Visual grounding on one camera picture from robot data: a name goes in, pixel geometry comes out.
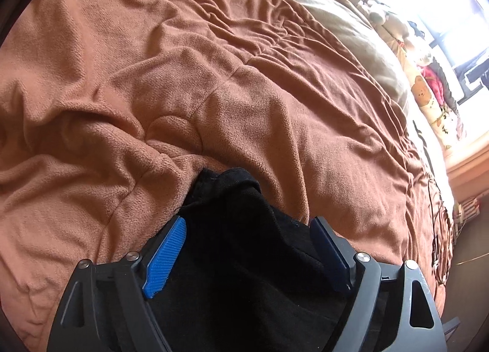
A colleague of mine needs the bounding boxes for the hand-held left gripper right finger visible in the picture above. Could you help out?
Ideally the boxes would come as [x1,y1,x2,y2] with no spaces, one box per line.
[309,216,447,352]

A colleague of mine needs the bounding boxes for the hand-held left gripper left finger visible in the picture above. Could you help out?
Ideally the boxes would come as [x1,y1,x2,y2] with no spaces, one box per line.
[46,215,188,352]

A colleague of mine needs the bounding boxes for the black pants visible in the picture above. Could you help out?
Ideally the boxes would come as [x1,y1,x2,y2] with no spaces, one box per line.
[147,168,383,352]

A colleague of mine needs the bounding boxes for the pink window ledge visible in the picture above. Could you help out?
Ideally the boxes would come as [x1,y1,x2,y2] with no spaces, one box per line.
[445,134,489,200]

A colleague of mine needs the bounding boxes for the bear print pillow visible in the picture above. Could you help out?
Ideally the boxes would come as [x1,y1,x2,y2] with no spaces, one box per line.
[382,27,469,150]

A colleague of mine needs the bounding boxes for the brown fleece blanket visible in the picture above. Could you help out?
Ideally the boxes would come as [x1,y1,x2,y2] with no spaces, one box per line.
[0,0,455,352]

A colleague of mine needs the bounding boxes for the red cloth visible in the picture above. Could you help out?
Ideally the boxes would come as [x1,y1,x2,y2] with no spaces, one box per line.
[420,63,447,104]

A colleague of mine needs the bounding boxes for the white plush toy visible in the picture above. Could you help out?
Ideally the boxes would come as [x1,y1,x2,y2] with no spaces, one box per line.
[367,0,417,47]

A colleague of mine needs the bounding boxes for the window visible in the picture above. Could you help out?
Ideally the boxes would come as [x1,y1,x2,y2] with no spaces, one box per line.
[359,0,489,100]

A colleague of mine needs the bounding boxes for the thin black cable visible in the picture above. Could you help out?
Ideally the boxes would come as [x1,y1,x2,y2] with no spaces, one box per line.
[414,123,455,284]

